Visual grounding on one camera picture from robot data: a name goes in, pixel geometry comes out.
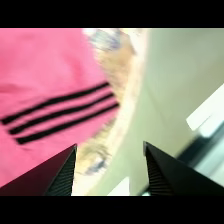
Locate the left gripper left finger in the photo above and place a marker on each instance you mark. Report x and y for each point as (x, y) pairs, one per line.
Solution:
(55, 176)

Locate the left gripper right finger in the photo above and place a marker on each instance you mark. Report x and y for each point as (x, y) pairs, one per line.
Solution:
(173, 178)

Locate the pink garment with black stripes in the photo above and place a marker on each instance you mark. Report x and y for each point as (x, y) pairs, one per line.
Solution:
(43, 80)

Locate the beige patterned garment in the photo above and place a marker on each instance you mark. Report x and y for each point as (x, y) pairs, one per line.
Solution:
(115, 63)

